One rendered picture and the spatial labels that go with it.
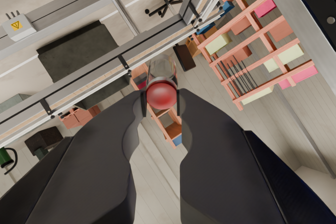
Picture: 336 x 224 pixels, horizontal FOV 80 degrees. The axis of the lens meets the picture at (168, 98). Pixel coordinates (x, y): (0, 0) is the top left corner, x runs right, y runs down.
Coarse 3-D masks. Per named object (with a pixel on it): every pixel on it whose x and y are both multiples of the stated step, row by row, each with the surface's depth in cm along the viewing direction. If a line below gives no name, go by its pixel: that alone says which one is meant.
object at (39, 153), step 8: (48, 128) 618; (56, 128) 647; (32, 136) 582; (40, 136) 578; (48, 136) 600; (56, 136) 628; (32, 144) 584; (40, 144) 580; (48, 144) 584; (32, 152) 586; (40, 152) 573
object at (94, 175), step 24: (144, 96) 12; (96, 120) 9; (120, 120) 9; (72, 144) 8; (96, 144) 8; (120, 144) 8; (72, 168) 7; (96, 168) 7; (120, 168) 7; (48, 192) 6; (72, 192) 6; (96, 192) 6; (120, 192) 6; (48, 216) 5; (72, 216) 5; (96, 216) 5; (120, 216) 6
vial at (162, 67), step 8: (160, 56) 15; (168, 56) 16; (152, 64) 15; (160, 64) 14; (168, 64) 14; (152, 72) 13; (160, 72) 13; (168, 72) 13; (176, 72) 15; (152, 80) 12; (168, 80) 12; (176, 80) 13
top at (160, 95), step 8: (160, 80) 12; (152, 88) 12; (160, 88) 12; (168, 88) 12; (176, 88) 12; (152, 96) 13; (160, 96) 13; (168, 96) 13; (152, 104) 13; (160, 104) 13; (168, 104) 13
